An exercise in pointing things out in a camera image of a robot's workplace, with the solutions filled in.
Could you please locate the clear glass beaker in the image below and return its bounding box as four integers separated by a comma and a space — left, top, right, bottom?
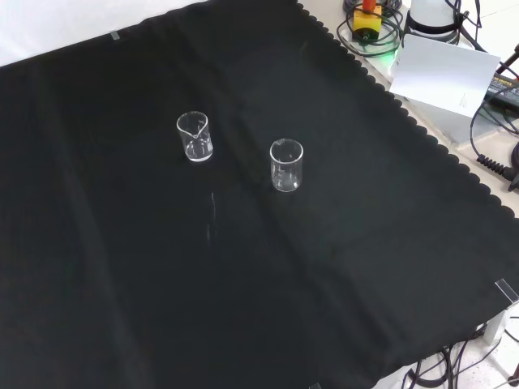
176, 112, 215, 164
268, 138, 305, 193

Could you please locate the black bench cloth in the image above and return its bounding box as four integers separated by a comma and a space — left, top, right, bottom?
0, 0, 519, 389

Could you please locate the yellow stop button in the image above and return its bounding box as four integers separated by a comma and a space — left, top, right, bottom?
351, 0, 383, 42

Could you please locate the pale board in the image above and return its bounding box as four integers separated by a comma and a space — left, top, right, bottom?
388, 33, 502, 119

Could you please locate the black power adapter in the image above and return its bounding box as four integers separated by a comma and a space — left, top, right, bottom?
484, 68, 519, 107

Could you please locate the aluminium bench leg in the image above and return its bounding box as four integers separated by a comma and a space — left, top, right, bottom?
483, 301, 519, 346

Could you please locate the black tripod leg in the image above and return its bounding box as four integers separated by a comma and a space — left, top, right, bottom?
495, 42, 519, 76

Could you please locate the dark green cable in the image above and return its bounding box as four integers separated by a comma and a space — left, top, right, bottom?
335, 6, 405, 58

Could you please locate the black coiled cable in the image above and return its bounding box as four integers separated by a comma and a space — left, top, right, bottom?
469, 96, 519, 192

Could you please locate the black cable bundle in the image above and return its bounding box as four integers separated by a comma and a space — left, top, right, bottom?
400, 339, 519, 389

